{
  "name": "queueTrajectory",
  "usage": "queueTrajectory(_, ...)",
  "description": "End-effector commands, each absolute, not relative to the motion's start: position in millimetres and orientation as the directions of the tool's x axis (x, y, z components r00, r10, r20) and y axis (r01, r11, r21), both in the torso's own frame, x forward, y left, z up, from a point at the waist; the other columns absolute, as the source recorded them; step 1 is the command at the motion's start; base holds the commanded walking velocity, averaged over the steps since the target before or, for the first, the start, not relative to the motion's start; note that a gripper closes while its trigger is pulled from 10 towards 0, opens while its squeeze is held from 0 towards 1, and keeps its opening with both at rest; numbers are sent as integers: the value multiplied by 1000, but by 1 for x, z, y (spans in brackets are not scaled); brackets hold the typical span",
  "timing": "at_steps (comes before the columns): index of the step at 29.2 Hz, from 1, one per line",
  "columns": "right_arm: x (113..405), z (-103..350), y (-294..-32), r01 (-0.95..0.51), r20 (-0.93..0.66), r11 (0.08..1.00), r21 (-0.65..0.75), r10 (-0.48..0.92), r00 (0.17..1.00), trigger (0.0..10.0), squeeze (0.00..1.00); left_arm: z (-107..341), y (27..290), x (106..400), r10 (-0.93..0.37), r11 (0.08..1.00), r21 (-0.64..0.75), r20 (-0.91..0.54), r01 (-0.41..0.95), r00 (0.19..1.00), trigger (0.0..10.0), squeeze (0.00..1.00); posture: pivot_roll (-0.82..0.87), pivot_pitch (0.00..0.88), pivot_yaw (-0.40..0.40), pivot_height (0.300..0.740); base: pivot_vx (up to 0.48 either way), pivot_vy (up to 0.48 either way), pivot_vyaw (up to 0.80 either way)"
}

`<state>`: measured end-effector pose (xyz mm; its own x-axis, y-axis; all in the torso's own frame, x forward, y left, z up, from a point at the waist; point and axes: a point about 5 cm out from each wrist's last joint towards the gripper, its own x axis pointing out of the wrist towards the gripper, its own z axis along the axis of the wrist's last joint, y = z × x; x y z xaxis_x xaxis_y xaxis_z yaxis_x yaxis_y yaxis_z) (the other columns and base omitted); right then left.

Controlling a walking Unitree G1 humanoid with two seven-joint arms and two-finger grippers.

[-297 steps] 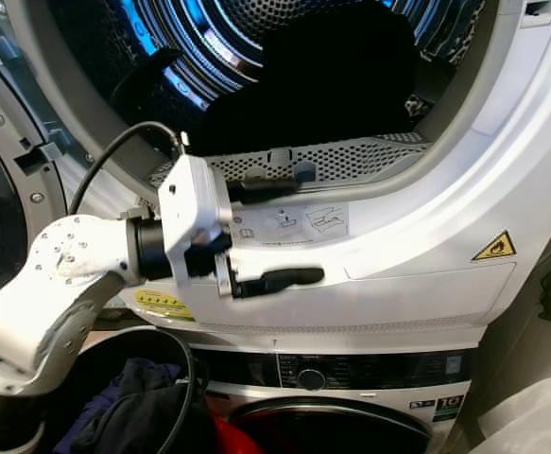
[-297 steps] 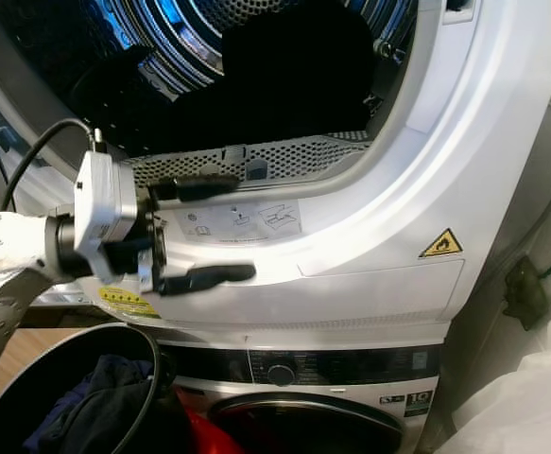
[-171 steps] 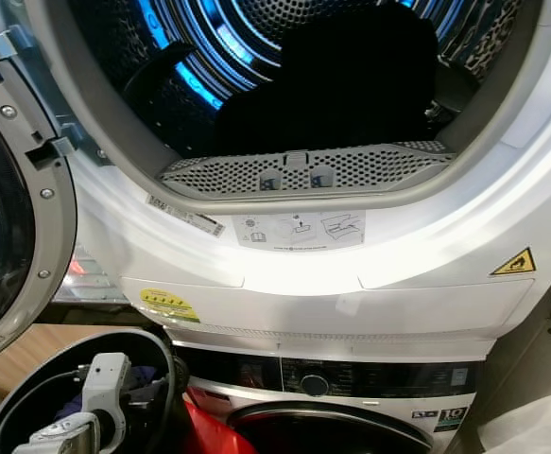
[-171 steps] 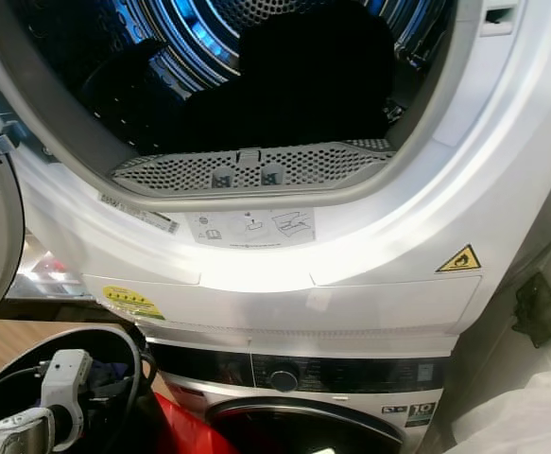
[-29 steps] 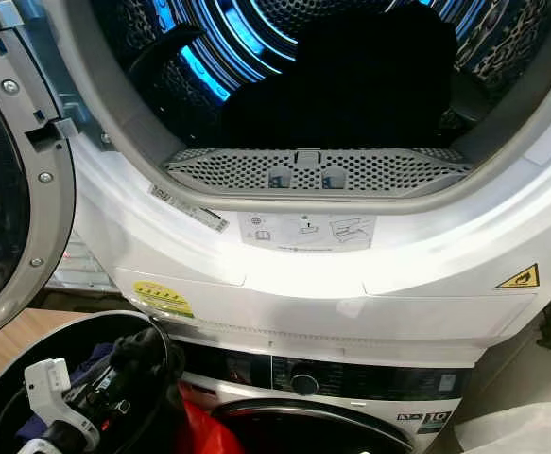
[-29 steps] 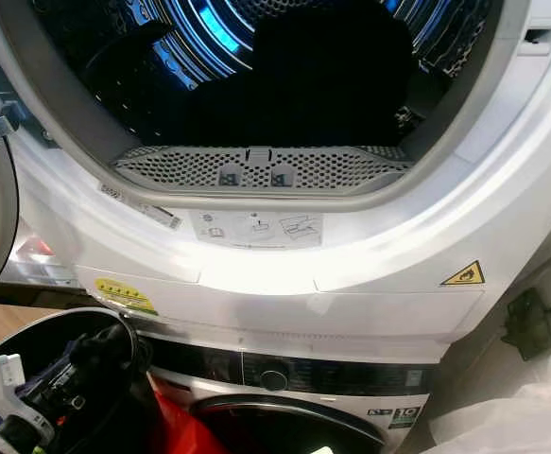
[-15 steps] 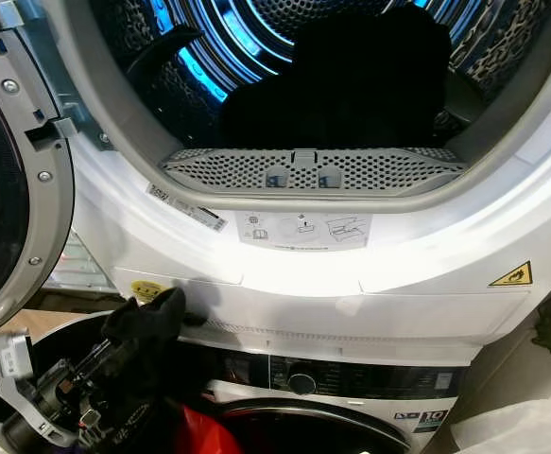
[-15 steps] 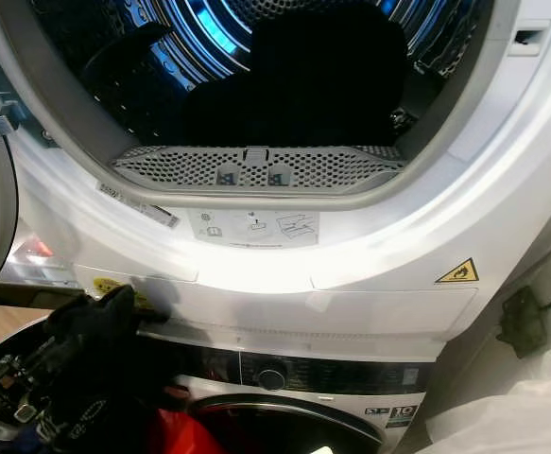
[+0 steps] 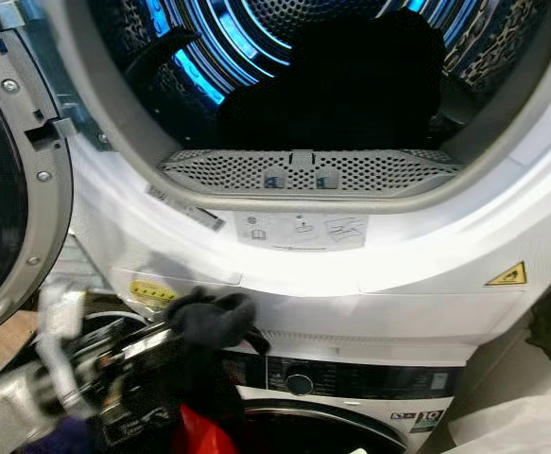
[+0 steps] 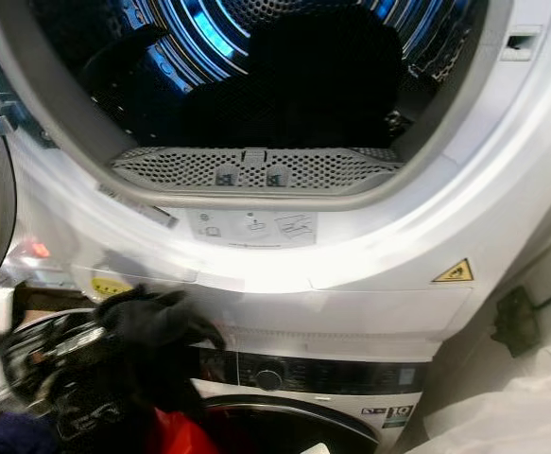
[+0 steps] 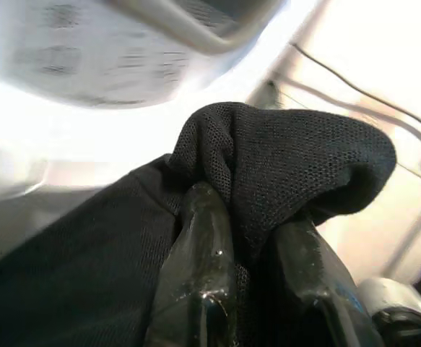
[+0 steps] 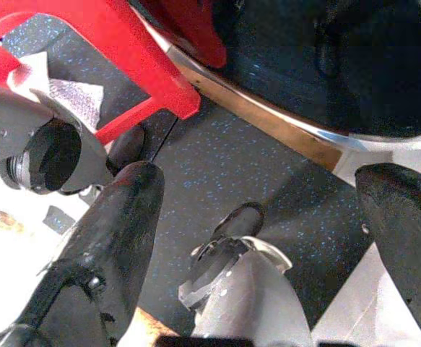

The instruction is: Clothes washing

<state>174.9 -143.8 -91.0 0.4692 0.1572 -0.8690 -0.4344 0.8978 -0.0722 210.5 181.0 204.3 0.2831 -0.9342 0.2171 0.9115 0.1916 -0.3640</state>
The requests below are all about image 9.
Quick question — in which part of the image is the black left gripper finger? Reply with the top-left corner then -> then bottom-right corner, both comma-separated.
166,291 -> 257,330
176,326 -> 272,357

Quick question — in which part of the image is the white washing machine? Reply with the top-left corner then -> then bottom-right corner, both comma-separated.
195,329 -> 484,454

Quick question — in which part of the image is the yellow rectangular sticker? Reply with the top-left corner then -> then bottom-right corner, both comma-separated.
129,279 -> 177,306

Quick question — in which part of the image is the black washer control knob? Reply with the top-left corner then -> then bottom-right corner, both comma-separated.
286,371 -> 315,397

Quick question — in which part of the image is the red cloth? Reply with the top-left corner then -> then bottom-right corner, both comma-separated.
173,402 -> 240,454

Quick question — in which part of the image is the white instruction sticker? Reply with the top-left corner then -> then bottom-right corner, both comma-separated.
234,212 -> 369,252

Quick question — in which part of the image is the dark round washer door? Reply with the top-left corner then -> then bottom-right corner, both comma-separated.
242,397 -> 410,454

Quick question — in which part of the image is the white plastic bag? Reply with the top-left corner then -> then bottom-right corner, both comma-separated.
445,378 -> 551,454

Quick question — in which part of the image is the yellow triangle warning sticker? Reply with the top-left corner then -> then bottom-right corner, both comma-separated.
486,262 -> 528,287

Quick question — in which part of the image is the white tumble dryer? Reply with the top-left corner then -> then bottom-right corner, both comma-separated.
29,0 -> 551,346

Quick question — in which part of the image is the grey round dryer door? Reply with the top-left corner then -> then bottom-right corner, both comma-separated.
0,0 -> 76,343

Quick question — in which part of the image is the grey perforated lint filter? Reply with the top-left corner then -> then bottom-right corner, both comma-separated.
159,148 -> 463,198

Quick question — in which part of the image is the washer warranty label sticker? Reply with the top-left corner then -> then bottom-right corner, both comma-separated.
390,409 -> 444,434

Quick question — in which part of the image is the perforated steel dryer drum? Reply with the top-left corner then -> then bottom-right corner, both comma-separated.
86,0 -> 551,157

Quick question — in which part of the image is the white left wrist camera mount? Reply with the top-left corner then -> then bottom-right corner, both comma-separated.
37,282 -> 101,422

